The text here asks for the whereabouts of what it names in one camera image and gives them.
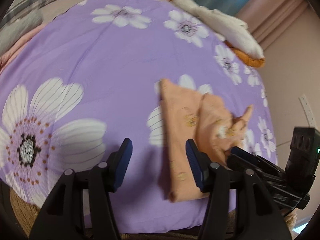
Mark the orange cartoon print baby garment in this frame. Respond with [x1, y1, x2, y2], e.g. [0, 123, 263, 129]
[160, 79, 253, 203]

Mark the white wall socket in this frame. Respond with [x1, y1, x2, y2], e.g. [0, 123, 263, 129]
[299, 94, 317, 128]

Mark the white goose plush toy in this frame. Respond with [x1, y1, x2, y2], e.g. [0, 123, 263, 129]
[168, 0, 265, 68]

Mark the pink blanket edge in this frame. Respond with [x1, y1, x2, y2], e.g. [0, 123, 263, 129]
[1, 23, 46, 73]

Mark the grey rolled towel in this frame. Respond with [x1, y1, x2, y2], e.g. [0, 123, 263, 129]
[1, 10, 43, 55]

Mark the pink curtain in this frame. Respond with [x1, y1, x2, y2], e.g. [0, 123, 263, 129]
[236, 0, 309, 49]

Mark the person right hand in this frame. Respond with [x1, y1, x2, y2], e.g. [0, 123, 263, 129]
[280, 208, 297, 226]

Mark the purple floral duvet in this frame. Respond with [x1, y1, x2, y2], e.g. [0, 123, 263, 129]
[1, 0, 277, 233]

